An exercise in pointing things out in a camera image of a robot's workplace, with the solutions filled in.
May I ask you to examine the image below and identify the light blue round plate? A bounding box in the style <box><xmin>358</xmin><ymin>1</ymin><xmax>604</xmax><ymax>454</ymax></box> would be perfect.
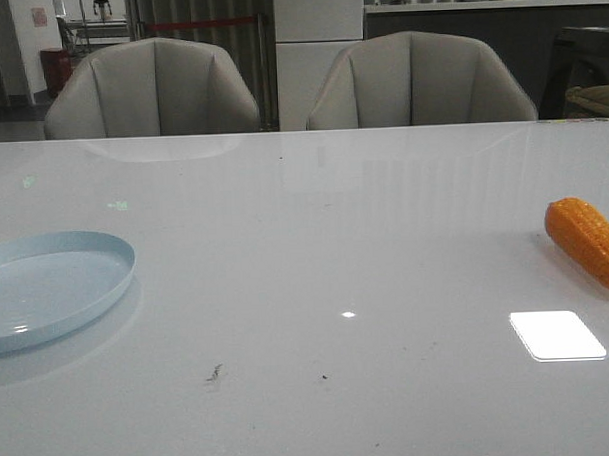
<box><xmin>0</xmin><ymin>231</ymin><xmax>136</xmax><ymax>355</ymax></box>

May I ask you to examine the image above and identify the orange plastic corn cob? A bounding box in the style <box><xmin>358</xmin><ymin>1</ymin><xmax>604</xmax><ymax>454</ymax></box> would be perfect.
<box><xmin>544</xmin><ymin>197</ymin><xmax>609</xmax><ymax>289</ymax></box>

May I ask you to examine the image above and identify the right beige upholstered chair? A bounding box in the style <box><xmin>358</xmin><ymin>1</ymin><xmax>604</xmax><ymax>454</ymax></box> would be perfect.
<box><xmin>306</xmin><ymin>31</ymin><xmax>538</xmax><ymax>131</ymax></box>

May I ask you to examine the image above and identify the beige upholstered chair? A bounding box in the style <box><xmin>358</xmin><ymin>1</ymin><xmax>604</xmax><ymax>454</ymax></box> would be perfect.
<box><xmin>306</xmin><ymin>31</ymin><xmax>538</xmax><ymax>131</ymax></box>
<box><xmin>44</xmin><ymin>38</ymin><xmax>260</xmax><ymax>140</ymax></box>

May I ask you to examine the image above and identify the white cabinet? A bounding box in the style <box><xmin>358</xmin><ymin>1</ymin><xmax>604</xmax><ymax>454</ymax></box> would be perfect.
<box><xmin>273</xmin><ymin>0</ymin><xmax>364</xmax><ymax>132</ymax></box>

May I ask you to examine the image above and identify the left beige upholstered chair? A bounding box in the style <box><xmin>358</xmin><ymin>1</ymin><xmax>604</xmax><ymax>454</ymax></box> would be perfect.
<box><xmin>44</xmin><ymin>38</ymin><xmax>260</xmax><ymax>140</ymax></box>

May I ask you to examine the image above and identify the red barrier belt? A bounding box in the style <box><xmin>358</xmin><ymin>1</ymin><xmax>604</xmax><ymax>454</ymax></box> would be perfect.
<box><xmin>143</xmin><ymin>16</ymin><xmax>257</xmax><ymax>32</ymax></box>

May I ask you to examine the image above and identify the grey counter with white top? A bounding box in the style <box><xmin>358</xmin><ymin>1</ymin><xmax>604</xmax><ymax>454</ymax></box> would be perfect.
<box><xmin>364</xmin><ymin>0</ymin><xmax>609</xmax><ymax>111</ymax></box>

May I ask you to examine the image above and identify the background folding table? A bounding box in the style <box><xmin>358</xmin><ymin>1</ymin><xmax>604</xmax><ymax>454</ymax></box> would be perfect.
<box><xmin>57</xmin><ymin>16</ymin><xmax>130</xmax><ymax>56</ymax></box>

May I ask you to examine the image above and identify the red trash bin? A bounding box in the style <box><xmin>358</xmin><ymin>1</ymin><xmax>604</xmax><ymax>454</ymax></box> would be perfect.
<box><xmin>39</xmin><ymin>47</ymin><xmax>72</xmax><ymax>98</ymax></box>

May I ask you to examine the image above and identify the olive cushion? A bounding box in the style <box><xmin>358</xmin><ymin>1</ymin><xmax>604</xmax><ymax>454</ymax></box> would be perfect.
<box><xmin>565</xmin><ymin>84</ymin><xmax>609</xmax><ymax>118</ymax></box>

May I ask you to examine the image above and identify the metal barrier post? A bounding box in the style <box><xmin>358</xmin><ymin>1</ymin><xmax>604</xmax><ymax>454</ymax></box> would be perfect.
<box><xmin>255</xmin><ymin>12</ymin><xmax>277</xmax><ymax>130</ymax></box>

